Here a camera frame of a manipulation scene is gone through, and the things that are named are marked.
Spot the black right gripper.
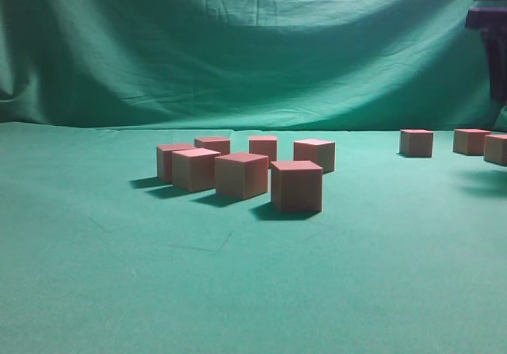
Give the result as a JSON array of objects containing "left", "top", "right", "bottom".
[{"left": 465, "top": 0, "right": 506, "bottom": 101}]

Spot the right-column pink cube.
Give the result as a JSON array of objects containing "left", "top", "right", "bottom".
[
  {"left": 483, "top": 134, "right": 507, "bottom": 166},
  {"left": 453, "top": 129, "right": 490, "bottom": 156}
]

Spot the left-column pink cube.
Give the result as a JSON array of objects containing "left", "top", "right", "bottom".
[
  {"left": 172, "top": 148, "right": 221, "bottom": 192},
  {"left": 271, "top": 161, "right": 323, "bottom": 213},
  {"left": 399, "top": 129, "right": 434, "bottom": 158},
  {"left": 215, "top": 152, "right": 269, "bottom": 200}
]

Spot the pink cube placed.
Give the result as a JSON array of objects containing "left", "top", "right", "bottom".
[
  {"left": 249, "top": 135, "right": 278, "bottom": 168},
  {"left": 194, "top": 136, "right": 231, "bottom": 155},
  {"left": 293, "top": 139, "right": 336, "bottom": 173}
]

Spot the green cloth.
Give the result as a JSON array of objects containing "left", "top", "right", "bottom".
[{"left": 1, "top": 0, "right": 506, "bottom": 353}]

